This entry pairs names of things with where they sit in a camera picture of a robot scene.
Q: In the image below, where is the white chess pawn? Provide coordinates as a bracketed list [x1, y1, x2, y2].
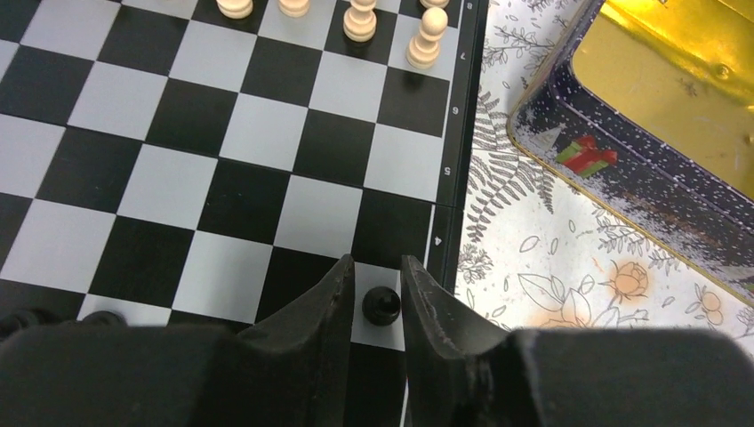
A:
[216, 0, 253, 20]
[278, 0, 310, 18]
[343, 0, 377, 43]

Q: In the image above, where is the gold tin of black pieces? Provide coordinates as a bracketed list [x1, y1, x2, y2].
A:
[508, 1, 753, 302]

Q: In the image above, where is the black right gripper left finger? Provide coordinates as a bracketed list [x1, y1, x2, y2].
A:
[1, 255, 355, 426]

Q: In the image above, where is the black pawn in tin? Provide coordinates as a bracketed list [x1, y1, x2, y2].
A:
[362, 286, 401, 326]

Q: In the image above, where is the floral table mat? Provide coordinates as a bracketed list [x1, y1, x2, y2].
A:
[455, 1, 753, 350]

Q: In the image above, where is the black chess piece fifteenth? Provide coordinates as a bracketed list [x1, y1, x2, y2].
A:
[80, 310, 127, 326]

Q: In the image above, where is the white chess pawn corner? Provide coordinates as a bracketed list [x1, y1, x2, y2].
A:
[406, 6, 448, 69]

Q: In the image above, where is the black silver chess board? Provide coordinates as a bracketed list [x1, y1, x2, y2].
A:
[0, 0, 490, 427]

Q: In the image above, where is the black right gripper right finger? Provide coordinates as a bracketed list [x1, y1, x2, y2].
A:
[400, 255, 753, 426]

